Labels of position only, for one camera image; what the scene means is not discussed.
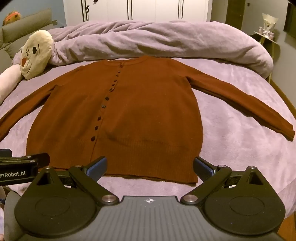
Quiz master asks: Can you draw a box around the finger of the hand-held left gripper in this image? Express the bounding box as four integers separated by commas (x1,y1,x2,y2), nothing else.
21,153,51,172

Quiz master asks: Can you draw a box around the orange plush toy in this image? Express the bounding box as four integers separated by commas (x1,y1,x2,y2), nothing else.
2,11,22,26

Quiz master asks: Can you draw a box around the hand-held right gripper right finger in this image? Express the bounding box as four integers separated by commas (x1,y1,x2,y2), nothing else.
180,156,267,206

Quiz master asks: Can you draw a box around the dark wall screen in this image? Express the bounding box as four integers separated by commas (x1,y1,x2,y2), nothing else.
284,3,296,40

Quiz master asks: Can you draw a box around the white wardrobe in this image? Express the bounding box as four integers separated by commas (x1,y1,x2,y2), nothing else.
63,0,213,26

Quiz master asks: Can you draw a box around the green padded headboard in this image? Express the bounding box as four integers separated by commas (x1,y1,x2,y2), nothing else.
0,8,53,75

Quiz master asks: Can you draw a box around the yellow side table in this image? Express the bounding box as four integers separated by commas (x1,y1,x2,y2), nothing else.
250,31,281,84

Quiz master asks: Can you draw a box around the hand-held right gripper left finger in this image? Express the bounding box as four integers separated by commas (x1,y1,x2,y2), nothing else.
35,156,119,207

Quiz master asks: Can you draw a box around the pale pink plush bolster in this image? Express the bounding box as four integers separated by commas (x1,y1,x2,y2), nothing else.
0,64,23,105

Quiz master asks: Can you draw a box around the cream face plush pillow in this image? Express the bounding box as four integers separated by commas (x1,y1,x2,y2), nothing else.
19,29,55,80

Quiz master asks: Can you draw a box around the dark wooden door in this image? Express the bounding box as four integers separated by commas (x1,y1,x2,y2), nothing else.
225,0,242,25

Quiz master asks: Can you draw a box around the wrapped flower bouquet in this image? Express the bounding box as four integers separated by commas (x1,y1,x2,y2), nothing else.
258,13,277,39

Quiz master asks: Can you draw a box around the brown buttoned cardigan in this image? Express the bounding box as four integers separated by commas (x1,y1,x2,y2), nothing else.
0,56,296,185

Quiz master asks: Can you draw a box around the purple fleece duvet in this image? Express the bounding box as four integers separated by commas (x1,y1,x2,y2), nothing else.
11,20,274,78

